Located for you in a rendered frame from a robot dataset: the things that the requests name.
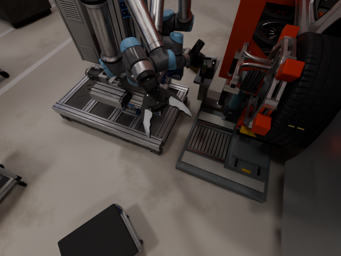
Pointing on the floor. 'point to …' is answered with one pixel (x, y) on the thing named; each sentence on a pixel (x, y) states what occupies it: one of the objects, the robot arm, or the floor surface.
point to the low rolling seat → (103, 236)
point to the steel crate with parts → (23, 11)
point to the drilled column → (202, 92)
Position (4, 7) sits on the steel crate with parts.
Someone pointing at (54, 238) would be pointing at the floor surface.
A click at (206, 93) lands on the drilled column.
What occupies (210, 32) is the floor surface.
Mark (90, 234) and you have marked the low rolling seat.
